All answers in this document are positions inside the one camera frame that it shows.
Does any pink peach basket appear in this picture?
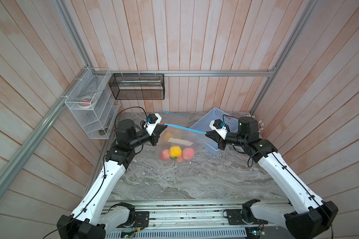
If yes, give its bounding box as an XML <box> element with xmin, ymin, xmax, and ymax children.
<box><xmin>160</xmin><ymin>149</ymin><xmax>171</xmax><ymax>161</ymax></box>
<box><xmin>182</xmin><ymin>147</ymin><xmax>195</xmax><ymax>160</ymax></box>

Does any clear zip-top bag blue zipper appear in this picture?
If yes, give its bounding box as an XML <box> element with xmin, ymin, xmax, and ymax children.
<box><xmin>159</xmin><ymin>111</ymin><xmax>190</xmax><ymax>144</ymax></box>

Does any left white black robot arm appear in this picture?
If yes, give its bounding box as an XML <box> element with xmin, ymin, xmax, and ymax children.
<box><xmin>57</xmin><ymin>113</ymin><xmax>167</xmax><ymax>239</ymax></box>

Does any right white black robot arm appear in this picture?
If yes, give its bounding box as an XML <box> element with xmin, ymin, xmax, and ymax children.
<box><xmin>205</xmin><ymin>117</ymin><xmax>339</xmax><ymax>239</ymax></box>

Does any bundle of pens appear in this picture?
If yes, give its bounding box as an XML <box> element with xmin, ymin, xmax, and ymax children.
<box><xmin>248</xmin><ymin>115</ymin><xmax>264</xmax><ymax>133</ymax></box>

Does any lavender plastic basket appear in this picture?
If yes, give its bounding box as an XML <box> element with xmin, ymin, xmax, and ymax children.
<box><xmin>190</xmin><ymin>108</ymin><xmax>239</xmax><ymax>155</ymax></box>

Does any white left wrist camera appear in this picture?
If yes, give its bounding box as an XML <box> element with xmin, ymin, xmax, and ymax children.
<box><xmin>144</xmin><ymin>113</ymin><xmax>162</xmax><ymax>136</ymax></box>

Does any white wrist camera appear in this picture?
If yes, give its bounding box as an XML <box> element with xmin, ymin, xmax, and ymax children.
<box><xmin>144</xmin><ymin>113</ymin><xmax>162</xmax><ymax>136</ymax></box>
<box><xmin>209</xmin><ymin>119</ymin><xmax>229</xmax><ymax>139</ymax></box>

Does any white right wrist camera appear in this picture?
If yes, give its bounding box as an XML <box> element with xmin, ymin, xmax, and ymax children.
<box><xmin>209</xmin><ymin>119</ymin><xmax>229</xmax><ymax>139</ymax></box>

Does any black mesh wall basket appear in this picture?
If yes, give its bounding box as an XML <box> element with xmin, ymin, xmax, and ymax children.
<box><xmin>108</xmin><ymin>73</ymin><xmax>166</xmax><ymax>100</ymax></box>

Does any white wire shelf rack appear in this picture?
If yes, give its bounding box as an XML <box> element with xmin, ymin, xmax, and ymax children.
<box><xmin>65</xmin><ymin>68</ymin><xmax>120</xmax><ymax>140</ymax></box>

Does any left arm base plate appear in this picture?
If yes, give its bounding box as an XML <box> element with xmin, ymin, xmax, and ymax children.
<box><xmin>118</xmin><ymin>211</ymin><xmax>150</xmax><ymax>229</ymax></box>

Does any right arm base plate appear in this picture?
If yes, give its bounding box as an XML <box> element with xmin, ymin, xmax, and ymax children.
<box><xmin>222</xmin><ymin>209</ymin><xmax>269</xmax><ymax>226</ymax></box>

